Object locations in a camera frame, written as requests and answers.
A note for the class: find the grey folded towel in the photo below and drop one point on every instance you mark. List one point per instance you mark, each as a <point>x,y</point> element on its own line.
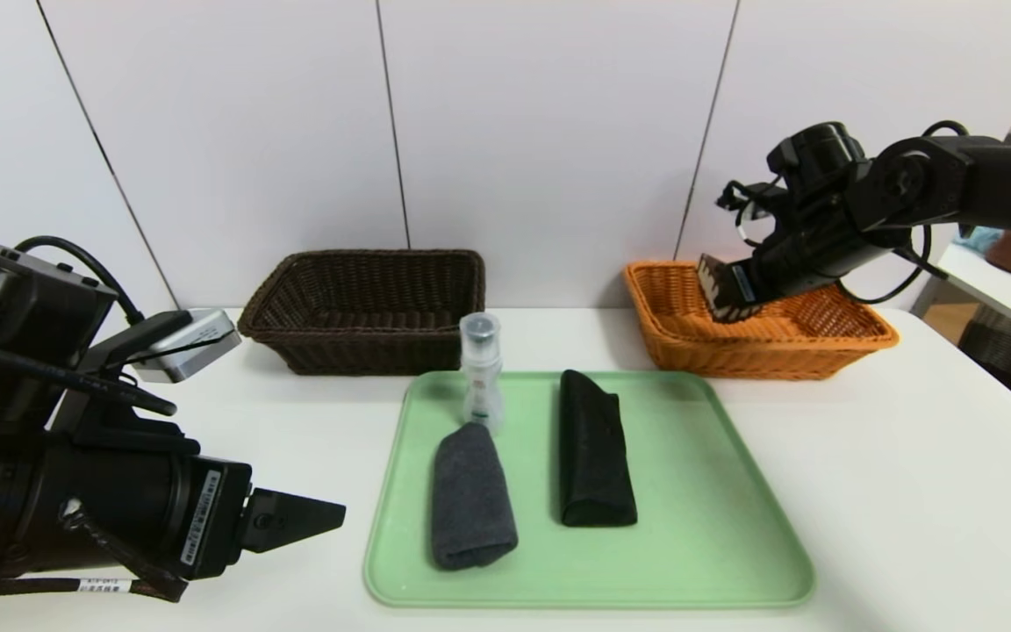
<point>470,500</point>

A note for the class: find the white side table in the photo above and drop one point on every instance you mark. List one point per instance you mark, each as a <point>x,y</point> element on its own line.
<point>1006,294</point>

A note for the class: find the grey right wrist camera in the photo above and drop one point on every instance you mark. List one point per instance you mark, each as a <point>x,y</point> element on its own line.
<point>744,197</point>

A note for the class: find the black folded cloth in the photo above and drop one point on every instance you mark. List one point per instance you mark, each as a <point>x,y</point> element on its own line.
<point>593,456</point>

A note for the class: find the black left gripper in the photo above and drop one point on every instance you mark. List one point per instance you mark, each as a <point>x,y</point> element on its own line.
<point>211,518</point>

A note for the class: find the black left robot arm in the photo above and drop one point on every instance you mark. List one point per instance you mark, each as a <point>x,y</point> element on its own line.
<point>32,491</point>

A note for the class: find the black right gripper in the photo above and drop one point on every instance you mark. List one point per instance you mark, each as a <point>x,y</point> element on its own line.
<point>736,288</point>

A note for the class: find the clear spray bottle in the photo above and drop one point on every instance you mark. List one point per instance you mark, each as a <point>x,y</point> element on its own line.
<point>481,369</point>

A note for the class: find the chocolate cake slice toy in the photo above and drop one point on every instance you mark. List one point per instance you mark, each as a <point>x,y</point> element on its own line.
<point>714,285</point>

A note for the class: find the light blue bag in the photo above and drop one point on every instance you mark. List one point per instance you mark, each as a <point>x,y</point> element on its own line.
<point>979,237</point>

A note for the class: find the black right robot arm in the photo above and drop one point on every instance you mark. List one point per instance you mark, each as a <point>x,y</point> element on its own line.
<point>997,184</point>

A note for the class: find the dark brown wicker basket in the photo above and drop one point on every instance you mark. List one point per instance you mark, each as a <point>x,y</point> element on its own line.
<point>365,307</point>

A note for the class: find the orange wicker basket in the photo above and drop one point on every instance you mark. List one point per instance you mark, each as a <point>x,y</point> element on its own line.
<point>777,342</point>

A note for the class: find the light green plastic tray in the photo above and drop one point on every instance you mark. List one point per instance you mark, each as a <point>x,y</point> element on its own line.
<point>663,562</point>

